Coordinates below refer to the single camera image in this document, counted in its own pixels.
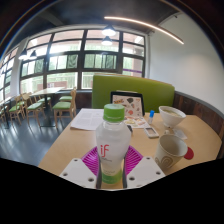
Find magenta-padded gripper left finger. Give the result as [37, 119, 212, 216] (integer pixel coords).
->
[59, 145, 103, 190]

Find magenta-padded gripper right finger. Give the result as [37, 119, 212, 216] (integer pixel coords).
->
[121, 145, 166, 190]

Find clear green-capped drink bottle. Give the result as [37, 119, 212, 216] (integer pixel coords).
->
[95, 103, 132, 185]

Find white flower-print mug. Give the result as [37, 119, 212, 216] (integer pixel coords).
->
[154, 134, 189, 174]

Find white flat phone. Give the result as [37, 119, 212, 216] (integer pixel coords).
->
[143, 125, 160, 139]

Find flat round red coaster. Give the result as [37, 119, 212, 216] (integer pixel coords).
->
[183, 146, 195, 160]

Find colourful sticker sheet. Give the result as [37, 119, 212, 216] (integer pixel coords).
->
[123, 115, 150, 130]

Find small blue-capped bottle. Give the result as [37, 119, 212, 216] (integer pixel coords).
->
[147, 109, 155, 125]

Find white printed paper sheets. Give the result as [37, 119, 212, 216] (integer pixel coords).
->
[69, 107, 105, 132]

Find white ceramic bowl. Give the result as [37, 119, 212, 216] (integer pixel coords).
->
[158, 105, 187, 129]

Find wooden chairs with green seats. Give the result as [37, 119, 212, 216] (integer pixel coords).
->
[0, 87, 78, 128]

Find black tablet with stickers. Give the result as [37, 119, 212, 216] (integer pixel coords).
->
[110, 90, 146, 118]

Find green upholstered bench backrest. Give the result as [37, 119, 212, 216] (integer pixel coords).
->
[91, 73, 176, 114]

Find wooden dining table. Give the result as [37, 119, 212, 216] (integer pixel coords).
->
[29, 87, 66, 128]

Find black pendant lamps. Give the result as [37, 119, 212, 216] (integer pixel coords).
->
[18, 24, 118, 61]

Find long curved ceiling light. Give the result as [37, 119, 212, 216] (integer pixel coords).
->
[103, 15, 185, 45]

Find black-framed window wall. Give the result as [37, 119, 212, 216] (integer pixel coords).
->
[0, 29, 147, 101]

